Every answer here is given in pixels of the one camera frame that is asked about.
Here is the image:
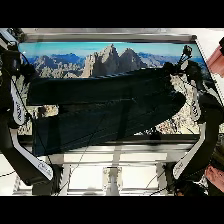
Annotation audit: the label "red garment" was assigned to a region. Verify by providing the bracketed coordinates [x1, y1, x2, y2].
[206, 44, 224, 78]

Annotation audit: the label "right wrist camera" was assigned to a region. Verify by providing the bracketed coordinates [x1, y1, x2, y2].
[179, 44, 194, 66]

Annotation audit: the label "black cable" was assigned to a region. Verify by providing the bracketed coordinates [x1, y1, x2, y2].
[56, 128, 101, 196]

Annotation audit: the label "black pants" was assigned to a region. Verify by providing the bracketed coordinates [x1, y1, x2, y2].
[26, 65, 188, 158]

